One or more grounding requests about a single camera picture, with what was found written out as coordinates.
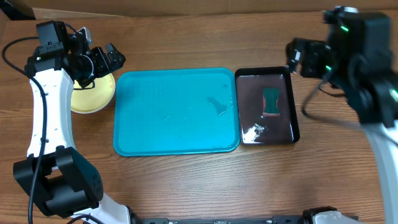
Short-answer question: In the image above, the yellow plate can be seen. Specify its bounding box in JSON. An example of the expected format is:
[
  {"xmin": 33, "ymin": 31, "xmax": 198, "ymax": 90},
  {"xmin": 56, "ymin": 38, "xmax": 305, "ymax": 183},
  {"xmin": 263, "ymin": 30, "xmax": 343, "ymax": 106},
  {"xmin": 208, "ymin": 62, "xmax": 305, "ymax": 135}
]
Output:
[{"xmin": 71, "ymin": 73, "xmax": 116, "ymax": 108}]

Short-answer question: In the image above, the green scrubbing sponge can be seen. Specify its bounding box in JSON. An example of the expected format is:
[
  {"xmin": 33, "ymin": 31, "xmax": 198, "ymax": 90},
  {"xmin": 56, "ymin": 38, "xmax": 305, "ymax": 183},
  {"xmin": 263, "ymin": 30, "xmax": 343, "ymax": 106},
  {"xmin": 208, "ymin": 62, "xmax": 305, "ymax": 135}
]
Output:
[{"xmin": 262, "ymin": 88, "xmax": 280, "ymax": 116}]

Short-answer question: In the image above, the light blue plate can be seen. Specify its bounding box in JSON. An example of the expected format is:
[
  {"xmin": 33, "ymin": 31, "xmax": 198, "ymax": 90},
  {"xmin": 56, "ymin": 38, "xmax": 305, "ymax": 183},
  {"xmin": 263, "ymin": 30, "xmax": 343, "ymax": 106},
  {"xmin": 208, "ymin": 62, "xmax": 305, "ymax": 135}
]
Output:
[{"xmin": 71, "ymin": 106, "xmax": 103, "ymax": 114}]

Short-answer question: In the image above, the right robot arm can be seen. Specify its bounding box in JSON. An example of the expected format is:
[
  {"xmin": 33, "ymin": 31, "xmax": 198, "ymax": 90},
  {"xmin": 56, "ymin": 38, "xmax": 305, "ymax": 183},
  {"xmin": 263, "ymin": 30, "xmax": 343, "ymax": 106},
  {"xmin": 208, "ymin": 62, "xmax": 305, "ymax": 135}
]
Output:
[{"xmin": 286, "ymin": 6, "xmax": 397, "ymax": 223}]

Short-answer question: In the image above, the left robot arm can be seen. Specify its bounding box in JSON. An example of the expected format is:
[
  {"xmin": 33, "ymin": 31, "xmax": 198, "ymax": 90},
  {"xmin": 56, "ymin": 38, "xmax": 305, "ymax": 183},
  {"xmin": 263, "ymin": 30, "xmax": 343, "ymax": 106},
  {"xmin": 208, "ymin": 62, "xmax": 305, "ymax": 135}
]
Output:
[{"xmin": 13, "ymin": 21, "xmax": 135, "ymax": 223}]

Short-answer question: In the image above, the teal plastic tray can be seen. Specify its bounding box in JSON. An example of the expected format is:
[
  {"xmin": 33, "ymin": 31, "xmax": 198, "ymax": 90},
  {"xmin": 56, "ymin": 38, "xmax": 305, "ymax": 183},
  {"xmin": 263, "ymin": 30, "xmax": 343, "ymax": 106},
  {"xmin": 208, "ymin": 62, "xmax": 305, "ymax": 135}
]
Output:
[{"xmin": 113, "ymin": 68, "xmax": 240, "ymax": 157}]

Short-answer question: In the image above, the black water tray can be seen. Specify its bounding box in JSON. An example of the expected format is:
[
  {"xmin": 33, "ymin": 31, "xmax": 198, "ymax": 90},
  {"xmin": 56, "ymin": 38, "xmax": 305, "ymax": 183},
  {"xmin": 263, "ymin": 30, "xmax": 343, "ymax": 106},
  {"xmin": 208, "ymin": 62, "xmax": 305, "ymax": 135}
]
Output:
[{"xmin": 235, "ymin": 67, "xmax": 300, "ymax": 145}]

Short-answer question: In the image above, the dark object top-left corner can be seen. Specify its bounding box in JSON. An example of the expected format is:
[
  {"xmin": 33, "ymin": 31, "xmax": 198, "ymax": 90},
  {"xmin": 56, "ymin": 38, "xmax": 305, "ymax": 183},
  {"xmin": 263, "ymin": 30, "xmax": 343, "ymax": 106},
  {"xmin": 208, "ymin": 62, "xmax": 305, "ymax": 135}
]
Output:
[{"xmin": 1, "ymin": 0, "xmax": 35, "ymax": 21}]

